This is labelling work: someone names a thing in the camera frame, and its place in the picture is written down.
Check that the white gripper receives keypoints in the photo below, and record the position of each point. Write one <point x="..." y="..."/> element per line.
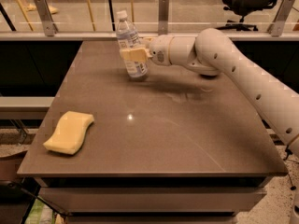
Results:
<point x="159" y="49"/>

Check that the black office chair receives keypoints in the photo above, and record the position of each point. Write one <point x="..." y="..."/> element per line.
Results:
<point x="243" y="8"/>

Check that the yellow pole middle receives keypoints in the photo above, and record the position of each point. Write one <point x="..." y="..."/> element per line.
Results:
<point x="89" y="5"/>

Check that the grey drawer front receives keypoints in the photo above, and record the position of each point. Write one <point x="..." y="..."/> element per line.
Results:
<point x="194" y="200"/>

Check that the metal railing bracket left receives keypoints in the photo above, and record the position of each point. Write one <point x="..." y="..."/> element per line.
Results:
<point x="49" y="27"/>

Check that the metal railing bracket right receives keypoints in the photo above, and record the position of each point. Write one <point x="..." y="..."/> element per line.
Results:
<point x="277" y="26"/>

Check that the metal railing bracket middle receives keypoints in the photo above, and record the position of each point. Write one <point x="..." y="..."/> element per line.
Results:
<point x="163" y="15"/>

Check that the clear plastic water bottle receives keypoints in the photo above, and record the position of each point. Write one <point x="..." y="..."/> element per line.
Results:
<point x="128" y="37"/>

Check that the yellow pole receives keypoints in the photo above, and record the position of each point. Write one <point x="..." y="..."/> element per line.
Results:
<point x="89" y="5"/>
<point x="20" y="6"/>
<point x="132" y="10"/>

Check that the yellow pole left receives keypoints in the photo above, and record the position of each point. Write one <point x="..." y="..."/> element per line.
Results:
<point x="20" y="6"/>

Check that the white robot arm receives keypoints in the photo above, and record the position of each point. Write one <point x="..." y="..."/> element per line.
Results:
<point x="213" y="52"/>

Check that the green white package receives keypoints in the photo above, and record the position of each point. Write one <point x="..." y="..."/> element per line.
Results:
<point x="40" y="214"/>

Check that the metal railing bracket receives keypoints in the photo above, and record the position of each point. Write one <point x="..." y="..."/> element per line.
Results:
<point x="277" y="26"/>
<point x="163" y="15"/>
<point x="49" y="27"/>

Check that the yellow sponge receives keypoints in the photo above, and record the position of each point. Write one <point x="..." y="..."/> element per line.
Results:
<point x="69" y="134"/>

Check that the yellow pole right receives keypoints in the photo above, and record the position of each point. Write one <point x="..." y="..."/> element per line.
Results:
<point x="132" y="10"/>

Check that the black pole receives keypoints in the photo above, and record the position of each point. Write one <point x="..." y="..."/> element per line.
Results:
<point x="111" y="12"/>

